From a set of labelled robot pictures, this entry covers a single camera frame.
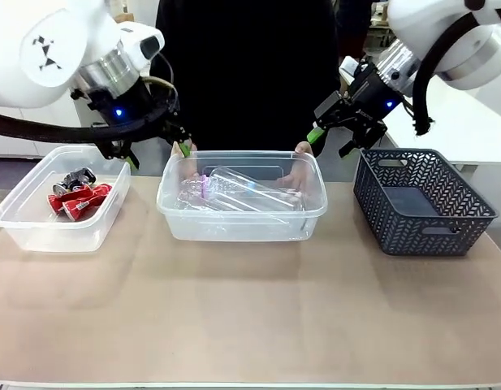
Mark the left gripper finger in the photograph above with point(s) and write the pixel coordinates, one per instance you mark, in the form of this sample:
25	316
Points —
118	150
181	140

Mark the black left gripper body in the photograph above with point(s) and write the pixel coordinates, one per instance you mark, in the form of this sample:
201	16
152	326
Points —
124	113

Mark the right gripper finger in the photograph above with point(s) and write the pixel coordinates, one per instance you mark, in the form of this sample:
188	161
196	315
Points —
329	111
368	132

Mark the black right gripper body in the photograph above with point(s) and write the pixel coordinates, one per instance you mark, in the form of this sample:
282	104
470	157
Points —
370	97

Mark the crushed black silver can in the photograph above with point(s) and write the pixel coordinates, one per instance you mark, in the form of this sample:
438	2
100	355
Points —
77	178

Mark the clear plastic bin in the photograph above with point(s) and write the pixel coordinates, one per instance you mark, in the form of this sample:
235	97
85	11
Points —
234	231
31	239

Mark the dark grey plastic basket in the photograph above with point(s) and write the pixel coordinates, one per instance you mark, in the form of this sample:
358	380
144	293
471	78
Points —
416	239

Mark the person right hand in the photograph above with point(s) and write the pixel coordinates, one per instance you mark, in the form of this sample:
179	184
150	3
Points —
193	150

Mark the person left hand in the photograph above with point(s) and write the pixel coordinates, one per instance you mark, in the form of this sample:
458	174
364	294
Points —
301	170

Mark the white cabinet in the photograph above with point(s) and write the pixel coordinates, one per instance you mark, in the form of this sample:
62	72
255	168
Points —
77	122

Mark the person torso in black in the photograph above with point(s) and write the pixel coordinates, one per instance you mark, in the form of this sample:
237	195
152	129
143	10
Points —
246	73

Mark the white side table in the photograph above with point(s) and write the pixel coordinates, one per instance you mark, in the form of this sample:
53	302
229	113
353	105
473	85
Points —
469	122

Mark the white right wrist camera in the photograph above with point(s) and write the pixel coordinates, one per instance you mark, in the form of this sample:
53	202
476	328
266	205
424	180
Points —
348	69

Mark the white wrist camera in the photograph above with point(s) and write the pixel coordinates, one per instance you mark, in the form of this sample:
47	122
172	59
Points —
348	69
142	42

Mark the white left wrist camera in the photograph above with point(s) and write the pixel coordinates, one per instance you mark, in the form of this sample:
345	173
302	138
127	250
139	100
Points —
142	42

